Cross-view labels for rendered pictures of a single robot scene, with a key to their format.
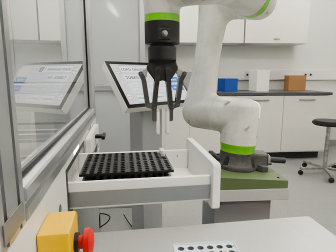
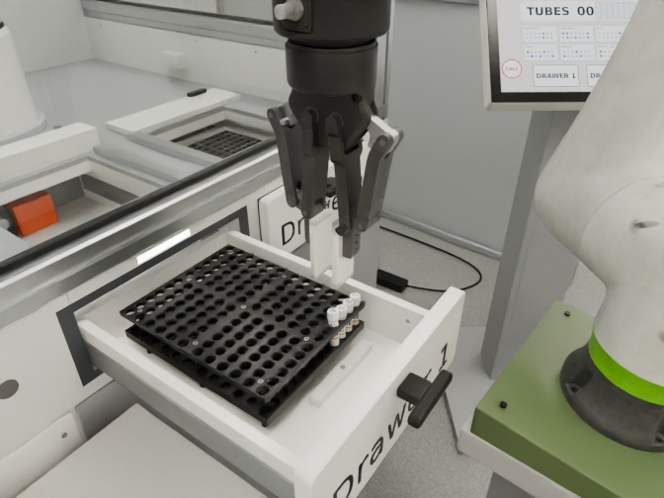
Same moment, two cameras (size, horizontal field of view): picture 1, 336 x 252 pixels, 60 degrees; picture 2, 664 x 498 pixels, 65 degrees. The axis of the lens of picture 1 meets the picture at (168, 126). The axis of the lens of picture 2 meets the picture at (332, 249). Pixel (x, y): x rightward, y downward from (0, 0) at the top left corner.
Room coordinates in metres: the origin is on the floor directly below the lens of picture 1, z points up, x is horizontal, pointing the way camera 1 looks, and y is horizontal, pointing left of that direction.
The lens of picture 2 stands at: (0.48, -0.29, 1.29)
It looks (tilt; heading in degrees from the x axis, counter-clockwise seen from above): 33 degrees down; 44
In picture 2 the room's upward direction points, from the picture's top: straight up
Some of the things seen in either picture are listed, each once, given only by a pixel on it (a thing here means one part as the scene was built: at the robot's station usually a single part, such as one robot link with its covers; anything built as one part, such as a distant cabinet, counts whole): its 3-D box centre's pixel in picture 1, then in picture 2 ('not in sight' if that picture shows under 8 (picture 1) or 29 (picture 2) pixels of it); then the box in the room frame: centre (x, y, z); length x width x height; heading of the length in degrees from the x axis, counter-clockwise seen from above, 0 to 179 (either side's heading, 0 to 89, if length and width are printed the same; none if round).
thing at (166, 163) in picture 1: (165, 160); (313, 344); (0.76, 0.01, 0.90); 0.18 x 0.02 x 0.01; 9
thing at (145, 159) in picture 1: (127, 172); (245, 327); (0.74, 0.11, 0.87); 0.22 x 0.18 x 0.06; 99
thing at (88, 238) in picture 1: (84, 241); not in sight; (0.41, 0.13, 0.88); 0.04 x 0.03 x 0.04; 9
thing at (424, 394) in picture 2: (209, 155); (419, 391); (0.78, -0.12, 0.91); 0.07 x 0.04 x 0.01; 9
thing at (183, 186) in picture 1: (124, 174); (240, 327); (0.74, 0.12, 0.86); 0.40 x 0.26 x 0.06; 99
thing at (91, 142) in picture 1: (93, 144); (321, 197); (1.04, 0.27, 0.87); 0.29 x 0.02 x 0.11; 9
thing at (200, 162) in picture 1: (200, 167); (392, 401); (0.77, -0.09, 0.87); 0.29 x 0.02 x 0.11; 9
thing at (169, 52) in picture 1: (162, 63); (331, 93); (0.80, 0.02, 1.16); 0.08 x 0.07 x 0.09; 99
